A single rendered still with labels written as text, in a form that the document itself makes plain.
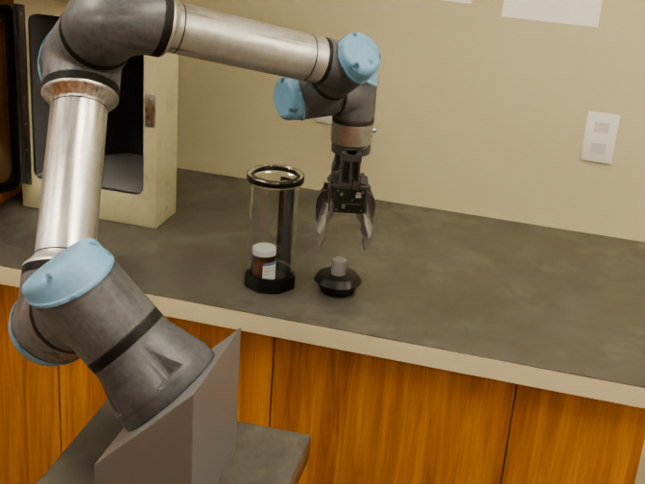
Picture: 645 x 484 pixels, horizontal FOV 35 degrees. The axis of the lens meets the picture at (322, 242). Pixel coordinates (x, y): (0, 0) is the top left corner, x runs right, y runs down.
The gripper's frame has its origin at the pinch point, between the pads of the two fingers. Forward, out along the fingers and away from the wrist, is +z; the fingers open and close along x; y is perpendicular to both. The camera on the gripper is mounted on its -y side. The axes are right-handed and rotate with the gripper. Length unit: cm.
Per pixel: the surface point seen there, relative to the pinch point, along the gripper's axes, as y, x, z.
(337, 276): 1.6, -0.5, 6.5
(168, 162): -31.3, -37.3, -3.1
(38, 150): -34, -66, -3
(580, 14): -45, 50, -38
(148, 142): -25.7, -40.8, -9.1
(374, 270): -10.4, 7.6, 10.1
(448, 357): 22.3, 19.0, 11.5
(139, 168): -42, -45, 2
